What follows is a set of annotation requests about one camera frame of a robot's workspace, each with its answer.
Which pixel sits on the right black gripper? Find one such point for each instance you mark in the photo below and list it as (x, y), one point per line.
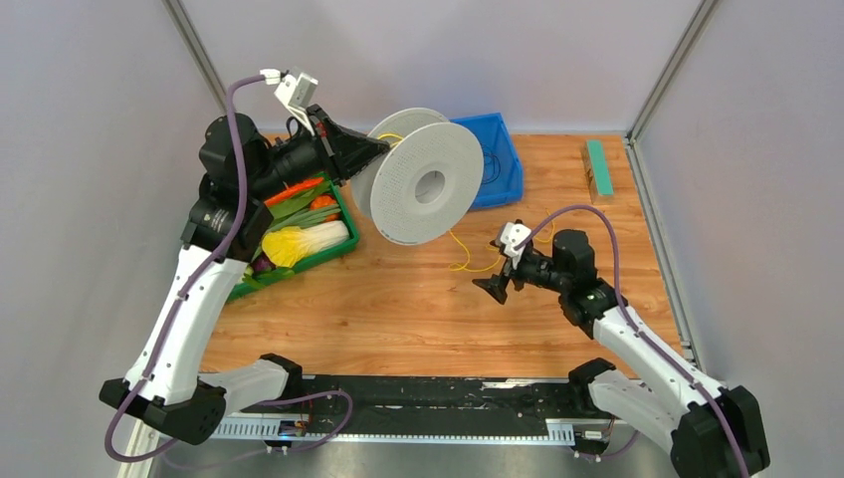
(496, 285)

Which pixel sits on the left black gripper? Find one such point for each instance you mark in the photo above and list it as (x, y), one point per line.
(345, 151)

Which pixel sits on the white perforated cable spool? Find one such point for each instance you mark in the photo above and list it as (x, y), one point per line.
(427, 180)

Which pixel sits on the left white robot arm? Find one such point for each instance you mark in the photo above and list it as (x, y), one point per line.
(165, 388)

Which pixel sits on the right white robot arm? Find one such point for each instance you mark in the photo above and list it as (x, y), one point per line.
(706, 428)

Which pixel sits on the orange toy carrot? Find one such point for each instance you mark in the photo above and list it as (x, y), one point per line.
(291, 191)
(326, 208)

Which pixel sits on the green toy beans bundle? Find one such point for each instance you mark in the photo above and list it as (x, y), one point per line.
(307, 218)

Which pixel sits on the green vegetable tray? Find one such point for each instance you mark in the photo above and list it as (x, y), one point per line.
(251, 283)

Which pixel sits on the green toy leafy vegetable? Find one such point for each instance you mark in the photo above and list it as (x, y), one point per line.
(302, 201)

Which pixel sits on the blue divided plastic bin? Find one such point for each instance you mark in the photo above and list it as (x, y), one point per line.
(503, 177)

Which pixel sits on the toy napa cabbage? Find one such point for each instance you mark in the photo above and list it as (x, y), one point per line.
(290, 245)

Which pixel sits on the purple toy eggplant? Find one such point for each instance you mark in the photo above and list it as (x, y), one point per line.
(262, 264)

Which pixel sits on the green topped wooden block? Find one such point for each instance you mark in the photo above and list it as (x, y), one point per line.
(597, 174)

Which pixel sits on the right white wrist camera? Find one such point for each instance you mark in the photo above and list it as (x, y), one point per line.
(510, 242)

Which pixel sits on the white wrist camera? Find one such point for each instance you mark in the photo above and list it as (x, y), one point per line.
(510, 242)
(294, 90)

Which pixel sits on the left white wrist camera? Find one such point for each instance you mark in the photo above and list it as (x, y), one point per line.
(294, 90)

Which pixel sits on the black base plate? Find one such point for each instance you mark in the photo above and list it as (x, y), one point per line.
(440, 407)

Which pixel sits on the aluminium rail with cable duct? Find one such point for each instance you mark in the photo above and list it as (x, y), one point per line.
(217, 395)

